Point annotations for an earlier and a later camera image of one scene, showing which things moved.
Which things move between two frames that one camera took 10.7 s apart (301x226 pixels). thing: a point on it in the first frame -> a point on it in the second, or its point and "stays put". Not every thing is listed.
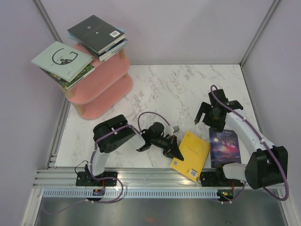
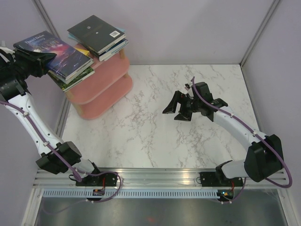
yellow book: (194, 150) -> (85, 52)
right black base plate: (217, 179) stays put
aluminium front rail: (128, 178) stays put
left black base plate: (108, 179) stays put
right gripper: (206, 108) -> (181, 98)
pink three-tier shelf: (106, 85) stays put
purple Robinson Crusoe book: (225, 147) -> (69, 60)
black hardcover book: (96, 33) stays put
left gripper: (172, 149) -> (37, 60)
